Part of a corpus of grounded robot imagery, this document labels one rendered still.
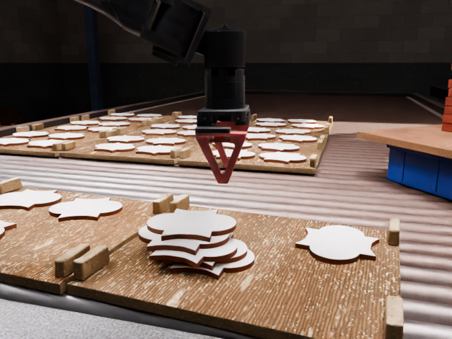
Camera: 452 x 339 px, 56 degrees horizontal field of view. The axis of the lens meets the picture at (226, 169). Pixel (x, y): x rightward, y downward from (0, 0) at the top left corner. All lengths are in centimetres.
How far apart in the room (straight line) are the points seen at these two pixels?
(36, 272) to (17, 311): 7
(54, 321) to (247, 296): 23
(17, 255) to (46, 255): 4
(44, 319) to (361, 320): 37
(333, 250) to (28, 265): 44
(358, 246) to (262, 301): 21
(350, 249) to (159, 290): 29
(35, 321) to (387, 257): 49
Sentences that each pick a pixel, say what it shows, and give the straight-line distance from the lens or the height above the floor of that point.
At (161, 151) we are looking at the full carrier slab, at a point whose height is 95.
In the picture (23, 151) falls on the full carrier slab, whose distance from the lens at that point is 159.
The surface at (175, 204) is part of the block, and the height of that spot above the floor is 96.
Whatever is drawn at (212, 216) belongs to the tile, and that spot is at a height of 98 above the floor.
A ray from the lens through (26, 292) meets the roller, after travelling 66.
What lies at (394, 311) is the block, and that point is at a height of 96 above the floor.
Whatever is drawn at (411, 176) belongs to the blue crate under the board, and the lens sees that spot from 114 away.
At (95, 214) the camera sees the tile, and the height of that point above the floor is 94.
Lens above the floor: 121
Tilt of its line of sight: 14 degrees down
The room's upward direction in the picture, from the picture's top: straight up
